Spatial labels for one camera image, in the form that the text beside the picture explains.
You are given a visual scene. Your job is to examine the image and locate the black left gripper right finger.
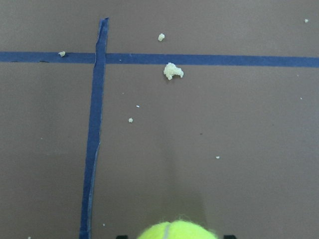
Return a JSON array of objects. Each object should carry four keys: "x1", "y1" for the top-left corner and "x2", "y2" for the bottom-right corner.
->
[{"x1": 223, "y1": 235, "x2": 235, "y2": 239}]

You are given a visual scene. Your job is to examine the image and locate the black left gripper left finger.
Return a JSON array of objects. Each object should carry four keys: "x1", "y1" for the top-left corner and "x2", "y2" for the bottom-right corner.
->
[{"x1": 116, "y1": 235, "x2": 128, "y2": 239}]

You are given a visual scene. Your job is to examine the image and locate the yellow tennis ball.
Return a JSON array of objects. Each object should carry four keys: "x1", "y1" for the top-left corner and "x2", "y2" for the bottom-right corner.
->
[{"x1": 137, "y1": 220, "x2": 218, "y2": 239}]

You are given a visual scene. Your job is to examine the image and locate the large yellow foam crumb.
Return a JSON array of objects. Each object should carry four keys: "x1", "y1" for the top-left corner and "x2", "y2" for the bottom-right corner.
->
[{"x1": 163, "y1": 62, "x2": 184, "y2": 81}]

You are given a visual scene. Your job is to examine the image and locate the foam crumb on tape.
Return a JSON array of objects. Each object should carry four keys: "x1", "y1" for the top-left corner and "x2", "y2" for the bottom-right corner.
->
[{"x1": 58, "y1": 51, "x2": 66, "y2": 57}]

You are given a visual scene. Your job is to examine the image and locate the small foam crumb above line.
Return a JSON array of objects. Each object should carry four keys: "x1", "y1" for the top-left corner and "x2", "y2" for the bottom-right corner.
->
[{"x1": 158, "y1": 33, "x2": 165, "y2": 42}]

